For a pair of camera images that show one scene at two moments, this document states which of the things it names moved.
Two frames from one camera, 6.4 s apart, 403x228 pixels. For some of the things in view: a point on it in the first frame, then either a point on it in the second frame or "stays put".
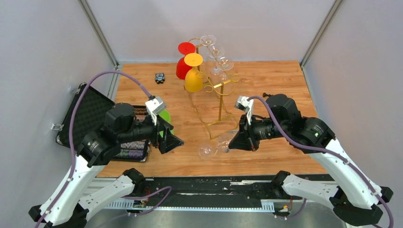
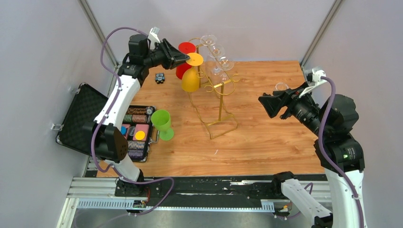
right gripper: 244,138 -> 272,104
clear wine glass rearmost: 208,40 stays put
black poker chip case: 89,116 stays put
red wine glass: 185,48 stays put
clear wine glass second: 215,52 stays put
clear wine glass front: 206,150 -> 281,86
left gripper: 169,141 -> 175,56
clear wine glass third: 224,64 stays put
